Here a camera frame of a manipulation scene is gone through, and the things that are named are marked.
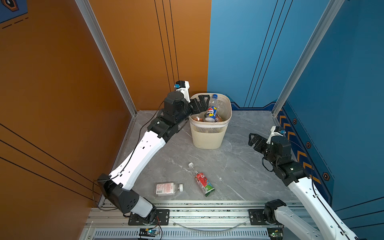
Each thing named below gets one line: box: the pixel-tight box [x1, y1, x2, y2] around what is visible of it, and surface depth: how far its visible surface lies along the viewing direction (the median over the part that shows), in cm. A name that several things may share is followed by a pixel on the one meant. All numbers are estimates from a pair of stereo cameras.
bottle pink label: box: [155, 182, 184, 196], surface depth 81 cm
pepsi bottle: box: [204, 106, 218, 123], surface depth 85 cm
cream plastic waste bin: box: [189, 94, 232, 150], surface depth 91 cm
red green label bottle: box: [188, 162, 215, 197], surface depth 81 cm
